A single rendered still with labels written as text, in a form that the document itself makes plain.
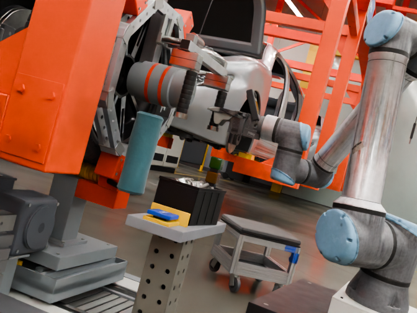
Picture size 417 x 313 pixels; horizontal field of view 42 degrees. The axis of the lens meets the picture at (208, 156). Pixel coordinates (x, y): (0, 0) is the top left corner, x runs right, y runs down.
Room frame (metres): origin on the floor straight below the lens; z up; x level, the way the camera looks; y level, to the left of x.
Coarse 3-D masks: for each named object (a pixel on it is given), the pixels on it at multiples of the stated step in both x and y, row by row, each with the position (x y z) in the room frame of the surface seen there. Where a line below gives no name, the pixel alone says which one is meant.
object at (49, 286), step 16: (16, 272) 1.70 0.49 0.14; (32, 272) 1.69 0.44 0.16; (48, 272) 1.72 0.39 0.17; (64, 272) 1.79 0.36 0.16; (80, 272) 1.89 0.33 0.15; (96, 272) 1.90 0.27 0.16; (112, 272) 2.03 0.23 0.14; (16, 288) 1.70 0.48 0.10; (32, 288) 1.68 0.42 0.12; (48, 288) 1.67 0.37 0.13; (64, 288) 1.72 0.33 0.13; (80, 288) 1.82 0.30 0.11
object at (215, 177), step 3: (207, 171) 1.84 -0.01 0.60; (210, 171) 1.83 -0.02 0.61; (207, 174) 1.83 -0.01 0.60; (210, 174) 1.83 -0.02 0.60; (213, 174) 1.83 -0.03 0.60; (216, 174) 1.83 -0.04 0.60; (219, 174) 1.84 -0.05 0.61; (207, 177) 1.83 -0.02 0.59; (210, 177) 1.83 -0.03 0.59; (213, 177) 1.83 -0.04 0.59; (216, 177) 1.82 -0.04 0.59; (219, 177) 1.85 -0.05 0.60; (207, 180) 1.83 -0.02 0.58; (210, 180) 1.83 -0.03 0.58; (213, 180) 1.83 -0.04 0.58; (216, 180) 1.83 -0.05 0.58; (213, 183) 1.83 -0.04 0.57; (216, 183) 1.83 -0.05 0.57
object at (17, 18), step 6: (6, 12) 1.96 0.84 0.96; (12, 12) 1.96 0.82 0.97; (18, 12) 1.99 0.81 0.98; (24, 12) 2.02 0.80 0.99; (30, 12) 2.05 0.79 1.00; (0, 18) 1.94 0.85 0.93; (6, 18) 1.94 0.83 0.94; (12, 18) 1.97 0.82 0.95; (18, 18) 1.99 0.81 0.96; (24, 18) 2.02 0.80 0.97; (0, 24) 1.92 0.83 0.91; (12, 24) 1.97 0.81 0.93; (18, 24) 2.00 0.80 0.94; (24, 24) 2.03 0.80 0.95; (18, 30) 2.01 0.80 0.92
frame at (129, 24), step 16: (160, 0) 1.78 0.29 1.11; (128, 16) 1.71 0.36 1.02; (144, 16) 1.71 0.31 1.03; (176, 16) 1.93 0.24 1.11; (128, 32) 1.64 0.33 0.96; (176, 32) 1.99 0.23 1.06; (112, 64) 1.63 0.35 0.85; (112, 80) 1.63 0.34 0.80; (112, 96) 1.65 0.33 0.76; (96, 112) 1.68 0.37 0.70; (112, 112) 1.68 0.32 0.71; (160, 112) 2.11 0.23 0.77; (96, 128) 1.72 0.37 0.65; (112, 128) 1.71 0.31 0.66; (112, 144) 1.74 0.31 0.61
